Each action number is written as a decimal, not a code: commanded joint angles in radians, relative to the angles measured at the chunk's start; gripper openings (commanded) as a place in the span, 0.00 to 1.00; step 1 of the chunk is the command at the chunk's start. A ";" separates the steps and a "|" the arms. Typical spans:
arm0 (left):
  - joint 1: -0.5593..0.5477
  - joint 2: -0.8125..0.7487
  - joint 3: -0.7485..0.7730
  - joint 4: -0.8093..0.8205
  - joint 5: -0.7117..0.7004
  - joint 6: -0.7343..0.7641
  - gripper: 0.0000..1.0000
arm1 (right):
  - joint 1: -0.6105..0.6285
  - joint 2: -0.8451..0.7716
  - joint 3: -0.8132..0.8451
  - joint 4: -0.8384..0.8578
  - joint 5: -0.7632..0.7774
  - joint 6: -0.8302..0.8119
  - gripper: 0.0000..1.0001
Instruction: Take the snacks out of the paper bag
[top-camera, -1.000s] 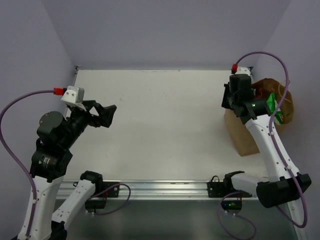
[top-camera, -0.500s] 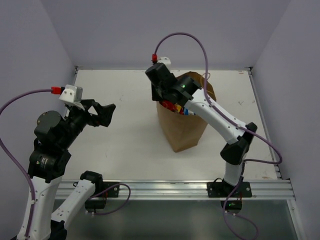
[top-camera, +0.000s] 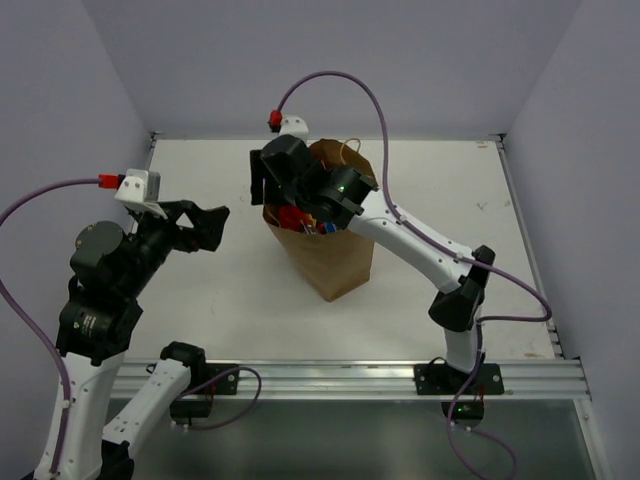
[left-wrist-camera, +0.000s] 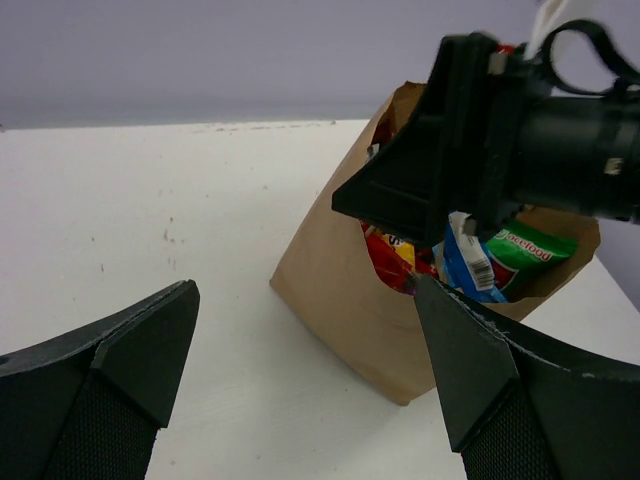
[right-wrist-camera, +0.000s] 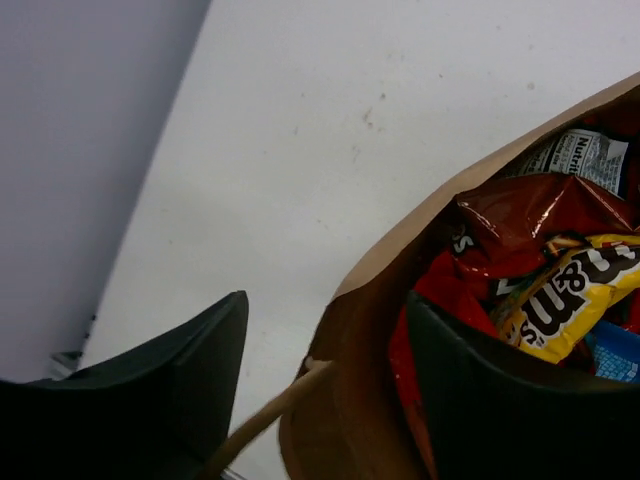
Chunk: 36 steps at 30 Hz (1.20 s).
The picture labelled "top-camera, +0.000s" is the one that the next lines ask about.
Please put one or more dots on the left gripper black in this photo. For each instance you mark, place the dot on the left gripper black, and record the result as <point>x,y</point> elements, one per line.
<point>179,225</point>

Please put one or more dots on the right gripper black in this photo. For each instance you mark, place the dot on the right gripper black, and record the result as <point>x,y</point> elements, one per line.
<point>258,171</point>

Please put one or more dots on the brown paper bag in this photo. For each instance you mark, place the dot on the brown paper bag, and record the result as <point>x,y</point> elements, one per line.
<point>338,263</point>

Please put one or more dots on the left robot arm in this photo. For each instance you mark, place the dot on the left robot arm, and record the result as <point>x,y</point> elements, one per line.
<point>111,267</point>

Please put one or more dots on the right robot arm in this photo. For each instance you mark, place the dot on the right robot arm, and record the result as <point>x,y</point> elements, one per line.
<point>458,272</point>

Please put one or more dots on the red Doritos chip bag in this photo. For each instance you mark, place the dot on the red Doritos chip bag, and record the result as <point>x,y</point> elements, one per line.
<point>291,218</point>

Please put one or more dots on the blue white snack pack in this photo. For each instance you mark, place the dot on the blue white snack pack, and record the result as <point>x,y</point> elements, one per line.
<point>327,228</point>

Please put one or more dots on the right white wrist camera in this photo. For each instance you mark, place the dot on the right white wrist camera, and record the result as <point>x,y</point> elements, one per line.
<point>283,124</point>

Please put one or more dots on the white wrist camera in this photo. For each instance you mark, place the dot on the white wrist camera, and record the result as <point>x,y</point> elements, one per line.
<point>283,124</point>
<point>139,192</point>

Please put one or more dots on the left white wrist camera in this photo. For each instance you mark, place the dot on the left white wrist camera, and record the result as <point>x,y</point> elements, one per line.
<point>139,192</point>

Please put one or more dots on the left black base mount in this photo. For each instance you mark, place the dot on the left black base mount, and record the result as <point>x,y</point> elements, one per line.
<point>213,380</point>

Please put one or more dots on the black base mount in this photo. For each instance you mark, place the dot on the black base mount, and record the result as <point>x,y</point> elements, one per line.
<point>213,380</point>
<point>436,378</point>

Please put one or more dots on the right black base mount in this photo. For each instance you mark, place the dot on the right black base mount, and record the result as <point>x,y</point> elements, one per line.
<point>436,378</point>

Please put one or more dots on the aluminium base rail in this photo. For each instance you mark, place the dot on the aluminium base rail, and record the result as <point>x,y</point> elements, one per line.
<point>326,380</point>

